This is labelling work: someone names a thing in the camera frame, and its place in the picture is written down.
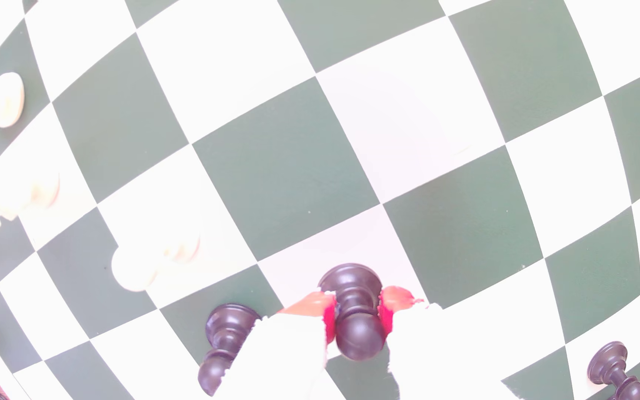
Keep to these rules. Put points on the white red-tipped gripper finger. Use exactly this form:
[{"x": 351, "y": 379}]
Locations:
[
  {"x": 436, "y": 355},
  {"x": 281, "y": 355}
]

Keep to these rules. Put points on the green and white chess mat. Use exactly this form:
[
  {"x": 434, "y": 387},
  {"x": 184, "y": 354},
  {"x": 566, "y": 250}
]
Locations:
[{"x": 286, "y": 166}]

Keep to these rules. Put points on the white chess rook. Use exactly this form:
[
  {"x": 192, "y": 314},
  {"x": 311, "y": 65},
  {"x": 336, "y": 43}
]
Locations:
[{"x": 14, "y": 194}]

